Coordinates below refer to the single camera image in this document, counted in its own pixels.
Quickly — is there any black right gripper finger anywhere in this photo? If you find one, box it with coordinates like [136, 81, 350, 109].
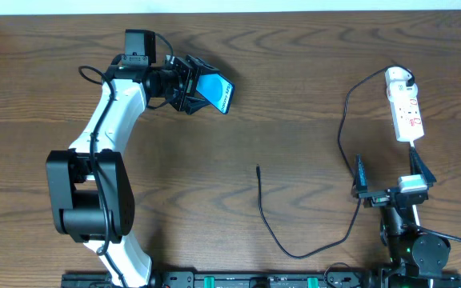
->
[409, 146, 437, 186]
[353, 154, 367, 197]

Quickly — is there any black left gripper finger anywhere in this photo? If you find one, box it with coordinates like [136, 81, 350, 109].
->
[185, 55, 220, 76]
[184, 96, 210, 115]

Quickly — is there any blue screen smartphone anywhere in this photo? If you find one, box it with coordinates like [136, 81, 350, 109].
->
[196, 74, 235, 114]

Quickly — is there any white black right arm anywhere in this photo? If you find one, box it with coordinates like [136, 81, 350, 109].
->
[352, 147, 451, 287]

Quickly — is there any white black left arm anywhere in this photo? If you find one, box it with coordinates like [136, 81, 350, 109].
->
[46, 29, 235, 287]

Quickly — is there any white charger plug adapter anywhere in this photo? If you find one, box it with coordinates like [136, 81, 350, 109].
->
[387, 81, 418, 102]

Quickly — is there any white power strip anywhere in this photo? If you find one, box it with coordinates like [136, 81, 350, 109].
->
[385, 66, 424, 146]

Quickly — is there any white power strip cord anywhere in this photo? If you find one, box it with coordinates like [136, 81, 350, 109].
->
[408, 139, 435, 288]

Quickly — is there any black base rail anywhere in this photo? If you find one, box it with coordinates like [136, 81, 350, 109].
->
[60, 270, 461, 288]

